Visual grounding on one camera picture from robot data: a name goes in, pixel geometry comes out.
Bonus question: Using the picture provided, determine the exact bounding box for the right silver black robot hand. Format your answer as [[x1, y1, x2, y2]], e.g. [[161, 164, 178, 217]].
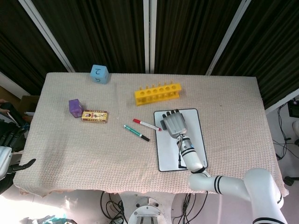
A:
[[160, 109, 188, 140]]

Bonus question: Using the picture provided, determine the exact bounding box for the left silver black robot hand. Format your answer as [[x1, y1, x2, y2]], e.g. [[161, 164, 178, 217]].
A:
[[0, 128, 37, 180]]

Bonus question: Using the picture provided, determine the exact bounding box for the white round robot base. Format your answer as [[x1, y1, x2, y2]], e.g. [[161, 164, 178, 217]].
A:
[[127, 197, 173, 224]]

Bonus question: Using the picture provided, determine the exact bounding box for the red capped white marker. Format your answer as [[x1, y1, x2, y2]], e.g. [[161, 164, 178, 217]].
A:
[[133, 118, 163, 131]]

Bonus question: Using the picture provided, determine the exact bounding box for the black framed whiteboard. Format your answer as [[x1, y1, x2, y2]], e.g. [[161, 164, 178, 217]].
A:
[[153, 108, 208, 173]]

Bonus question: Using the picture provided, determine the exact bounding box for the yellow test tube rack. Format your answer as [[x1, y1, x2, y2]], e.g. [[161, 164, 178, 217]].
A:
[[134, 80, 182, 107]]

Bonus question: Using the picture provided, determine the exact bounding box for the green marker with black cap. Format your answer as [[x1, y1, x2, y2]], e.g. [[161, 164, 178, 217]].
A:
[[123, 124, 150, 142]]

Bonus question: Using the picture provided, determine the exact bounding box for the brown cardboard box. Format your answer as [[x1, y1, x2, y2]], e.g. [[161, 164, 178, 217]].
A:
[[20, 95, 40, 116]]

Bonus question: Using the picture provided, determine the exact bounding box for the yellow brown printed box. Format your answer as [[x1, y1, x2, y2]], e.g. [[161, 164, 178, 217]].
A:
[[81, 109, 108, 124]]

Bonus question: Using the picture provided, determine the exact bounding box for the purple carton box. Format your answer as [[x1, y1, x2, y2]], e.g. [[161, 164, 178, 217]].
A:
[[68, 98, 84, 119]]

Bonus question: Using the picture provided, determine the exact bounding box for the beige waffle tablecloth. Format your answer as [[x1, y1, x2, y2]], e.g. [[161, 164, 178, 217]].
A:
[[13, 71, 289, 199]]

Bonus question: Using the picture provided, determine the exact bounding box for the blue foam number cube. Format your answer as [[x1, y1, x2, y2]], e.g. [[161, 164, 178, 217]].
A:
[[90, 64, 109, 84]]

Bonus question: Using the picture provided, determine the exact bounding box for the dark pleated curtain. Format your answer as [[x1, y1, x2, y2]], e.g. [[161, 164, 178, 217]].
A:
[[154, 0, 241, 75], [32, 0, 147, 73], [0, 0, 68, 95], [211, 0, 299, 109]]

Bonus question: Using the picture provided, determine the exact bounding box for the black floor cable bundle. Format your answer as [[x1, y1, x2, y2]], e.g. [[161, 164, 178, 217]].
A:
[[273, 102, 299, 161], [172, 192, 209, 224], [100, 191, 126, 224]]

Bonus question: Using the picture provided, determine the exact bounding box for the white frame pole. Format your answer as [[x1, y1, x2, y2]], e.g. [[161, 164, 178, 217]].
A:
[[18, 0, 75, 72], [205, 0, 252, 76], [142, 0, 157, 73]]

